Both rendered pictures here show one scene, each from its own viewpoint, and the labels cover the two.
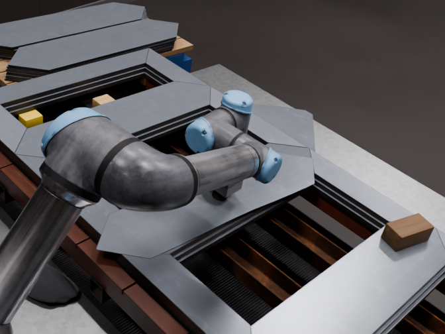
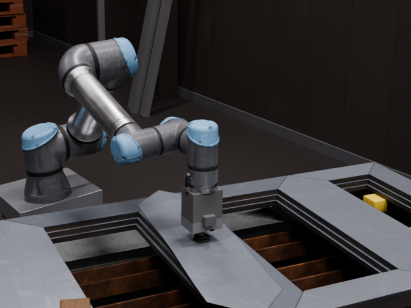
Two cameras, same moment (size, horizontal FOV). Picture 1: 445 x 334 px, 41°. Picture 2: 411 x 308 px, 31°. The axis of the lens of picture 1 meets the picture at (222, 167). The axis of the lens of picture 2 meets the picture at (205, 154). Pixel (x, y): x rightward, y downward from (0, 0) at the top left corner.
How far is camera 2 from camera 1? 2.51 m
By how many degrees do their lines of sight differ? 98
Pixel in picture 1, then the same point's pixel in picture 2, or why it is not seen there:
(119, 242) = (161, 197)
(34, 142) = (304, 181)
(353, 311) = (14, 271)
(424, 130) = not seen: outside the picture
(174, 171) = (65, 60)
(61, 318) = not seen: hidden behind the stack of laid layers
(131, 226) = (178, 203)
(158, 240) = (155, 209)
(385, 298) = (11, 291)
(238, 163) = (99, 109)
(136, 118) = (353, 223)
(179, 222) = (172, 219)
